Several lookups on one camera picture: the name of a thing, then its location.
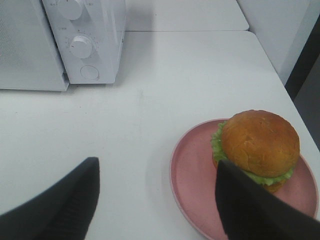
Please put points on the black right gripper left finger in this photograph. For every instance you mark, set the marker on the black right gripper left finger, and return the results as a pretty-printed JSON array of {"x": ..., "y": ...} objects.
[{"x": 62, "y": 212}]

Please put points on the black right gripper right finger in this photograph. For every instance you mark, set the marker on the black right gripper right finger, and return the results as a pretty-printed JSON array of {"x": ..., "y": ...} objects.
[{"x": 249, "y": 212}]

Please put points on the burger with lettuce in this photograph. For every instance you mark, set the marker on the burger with lettuce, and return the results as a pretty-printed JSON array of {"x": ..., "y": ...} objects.
[{"x": 265, "y": 146}]

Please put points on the pink round plate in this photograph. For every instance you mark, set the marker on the pink round plate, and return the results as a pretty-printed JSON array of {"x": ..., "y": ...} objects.
[{"x": 193, "y": 179}]

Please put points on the white door release button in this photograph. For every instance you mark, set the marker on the white door release button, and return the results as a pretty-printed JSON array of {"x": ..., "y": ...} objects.
[{"x": 89, "y": 72}]

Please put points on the white microwave door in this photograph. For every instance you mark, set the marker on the white microwave door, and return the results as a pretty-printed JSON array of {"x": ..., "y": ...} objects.
[{"x": 29, "y": 56}]

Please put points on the white timer knob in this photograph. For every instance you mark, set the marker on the white timer knob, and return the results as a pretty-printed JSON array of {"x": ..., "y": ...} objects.
[{"x": 81, "y": 47}]

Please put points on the white microwave oven body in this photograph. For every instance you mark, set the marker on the white microwave oven body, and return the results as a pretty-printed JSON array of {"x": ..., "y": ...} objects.
[{"x": 104, "y": 23}]

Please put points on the upper white power knob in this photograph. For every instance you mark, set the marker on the upper white power knob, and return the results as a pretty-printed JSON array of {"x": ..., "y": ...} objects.
[{"x": 70, "y": 9}]

